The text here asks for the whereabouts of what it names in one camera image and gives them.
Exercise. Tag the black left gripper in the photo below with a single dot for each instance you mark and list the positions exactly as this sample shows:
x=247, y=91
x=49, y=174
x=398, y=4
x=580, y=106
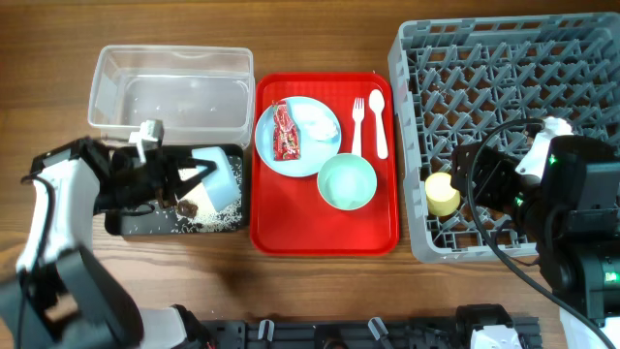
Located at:
x=156, y=165

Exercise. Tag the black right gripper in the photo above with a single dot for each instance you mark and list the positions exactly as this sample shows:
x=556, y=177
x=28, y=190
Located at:
x=500, y=168

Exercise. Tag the small blue bowl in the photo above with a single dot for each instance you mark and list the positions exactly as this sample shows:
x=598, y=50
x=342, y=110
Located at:
x=219, y=189

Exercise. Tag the yellow cup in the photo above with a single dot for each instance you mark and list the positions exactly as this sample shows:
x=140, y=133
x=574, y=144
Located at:
x=442, y=199

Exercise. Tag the brown food scrap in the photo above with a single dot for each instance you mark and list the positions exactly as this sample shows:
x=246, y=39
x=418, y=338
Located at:
x=187, y=209

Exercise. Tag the white rice pile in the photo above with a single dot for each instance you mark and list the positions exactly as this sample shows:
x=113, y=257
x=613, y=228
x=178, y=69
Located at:
x=207, y=220

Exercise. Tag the red snack wrapper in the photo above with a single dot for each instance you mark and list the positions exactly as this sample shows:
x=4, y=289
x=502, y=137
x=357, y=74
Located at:
x=286, y=143

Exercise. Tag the light blue plate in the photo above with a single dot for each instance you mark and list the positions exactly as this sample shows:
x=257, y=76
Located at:
x=313, y=153

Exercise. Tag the white tissue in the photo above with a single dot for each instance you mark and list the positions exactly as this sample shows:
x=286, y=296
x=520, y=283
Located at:
x=315, y=122

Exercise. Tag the green bowl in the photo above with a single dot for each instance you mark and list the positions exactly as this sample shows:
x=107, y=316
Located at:
x=347, y=181

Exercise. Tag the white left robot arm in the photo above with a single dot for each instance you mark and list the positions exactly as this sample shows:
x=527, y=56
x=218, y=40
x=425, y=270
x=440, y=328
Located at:
x=61, y=296

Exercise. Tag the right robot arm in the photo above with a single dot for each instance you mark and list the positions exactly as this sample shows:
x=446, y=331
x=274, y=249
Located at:
x=571, y=212

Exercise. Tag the black waste tray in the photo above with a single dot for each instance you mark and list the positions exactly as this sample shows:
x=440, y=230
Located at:
x=164, y=221

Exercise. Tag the grey dishwasher rack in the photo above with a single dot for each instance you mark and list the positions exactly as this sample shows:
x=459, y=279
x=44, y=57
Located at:
x=455, y=80

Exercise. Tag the clear plastic bin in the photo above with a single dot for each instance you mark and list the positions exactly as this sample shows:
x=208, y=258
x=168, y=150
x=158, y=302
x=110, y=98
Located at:
x=203, y=95

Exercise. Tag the red plastic tray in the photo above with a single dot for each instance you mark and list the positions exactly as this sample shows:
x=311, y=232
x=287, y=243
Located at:
x=288, y=216

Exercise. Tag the white plastic spoon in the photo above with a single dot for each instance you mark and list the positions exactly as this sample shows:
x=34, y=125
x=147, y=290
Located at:
x=377, y=104

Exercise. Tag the white plastic fork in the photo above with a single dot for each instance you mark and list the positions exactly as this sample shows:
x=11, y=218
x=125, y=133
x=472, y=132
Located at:
x=357, y=115

